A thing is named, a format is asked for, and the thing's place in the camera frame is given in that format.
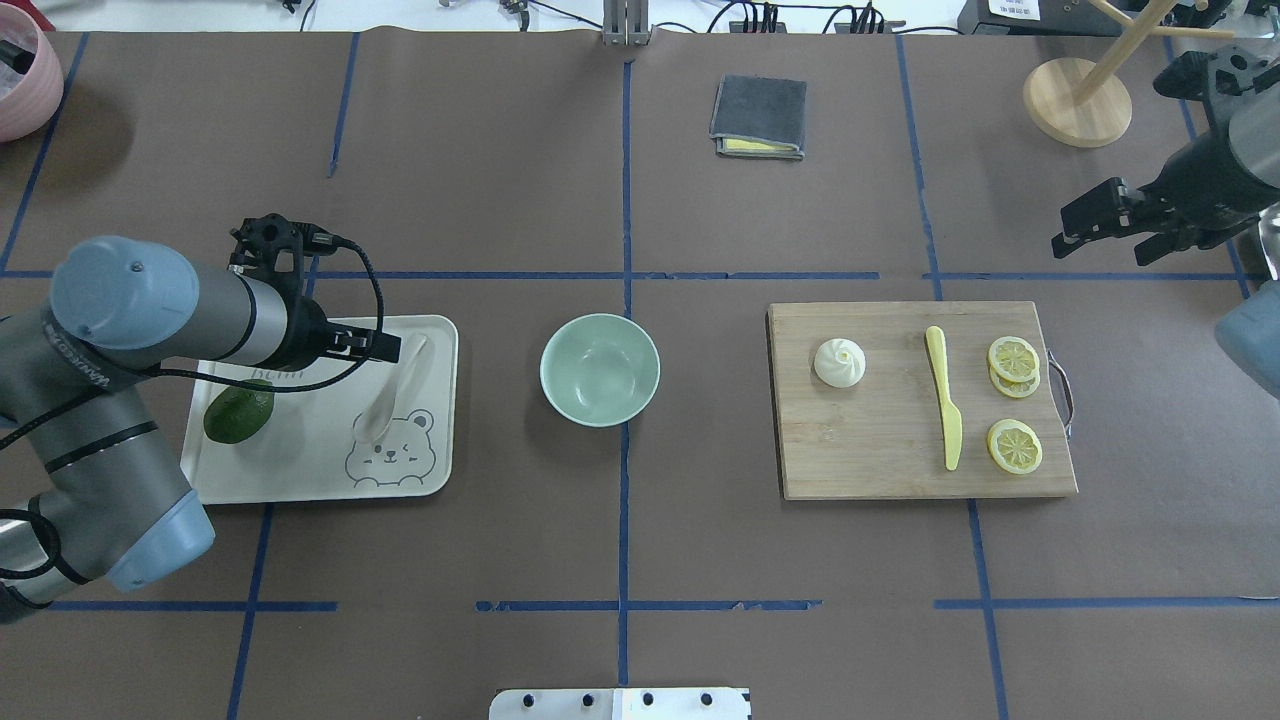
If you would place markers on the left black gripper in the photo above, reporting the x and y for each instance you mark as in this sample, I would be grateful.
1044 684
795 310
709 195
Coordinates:
307 340

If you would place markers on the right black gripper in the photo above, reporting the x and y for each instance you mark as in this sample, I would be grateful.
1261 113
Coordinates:
1192 186

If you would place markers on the white ceramic spoon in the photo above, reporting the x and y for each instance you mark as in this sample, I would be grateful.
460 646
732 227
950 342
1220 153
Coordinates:
371 425

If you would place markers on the white steamed bun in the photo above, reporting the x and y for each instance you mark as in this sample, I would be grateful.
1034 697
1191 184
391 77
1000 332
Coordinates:
840 363

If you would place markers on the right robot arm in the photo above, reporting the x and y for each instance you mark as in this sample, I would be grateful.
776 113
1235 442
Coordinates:
1208 193

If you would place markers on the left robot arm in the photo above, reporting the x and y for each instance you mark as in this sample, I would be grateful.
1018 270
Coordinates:
120 507

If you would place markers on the mint green bowl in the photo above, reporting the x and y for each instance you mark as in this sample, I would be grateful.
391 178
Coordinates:
600 370

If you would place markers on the pink ice bowl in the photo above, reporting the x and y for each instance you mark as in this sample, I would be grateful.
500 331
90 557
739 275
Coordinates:
29 99

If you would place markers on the cream bear serving tray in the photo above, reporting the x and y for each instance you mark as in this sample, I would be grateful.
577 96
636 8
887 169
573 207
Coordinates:
307 452

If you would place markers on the wooden mug tree stand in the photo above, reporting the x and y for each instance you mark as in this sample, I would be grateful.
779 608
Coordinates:
1081 102

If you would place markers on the upper lemon slice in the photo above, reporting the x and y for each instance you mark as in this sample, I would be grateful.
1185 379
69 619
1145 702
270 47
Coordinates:
1014 359

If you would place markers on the lower lemon slice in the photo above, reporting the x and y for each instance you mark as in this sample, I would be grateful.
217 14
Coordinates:
1014 447

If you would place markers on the yellow plastic knife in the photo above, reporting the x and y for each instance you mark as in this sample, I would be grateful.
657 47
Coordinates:
951 419

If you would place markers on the wooden cutting board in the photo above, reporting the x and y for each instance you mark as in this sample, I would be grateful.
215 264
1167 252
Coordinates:
882 438

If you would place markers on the grey folded cloth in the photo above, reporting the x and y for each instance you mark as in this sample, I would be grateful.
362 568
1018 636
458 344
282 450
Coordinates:
760 117

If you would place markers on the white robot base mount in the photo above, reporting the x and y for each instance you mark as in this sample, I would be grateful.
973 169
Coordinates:
715 702

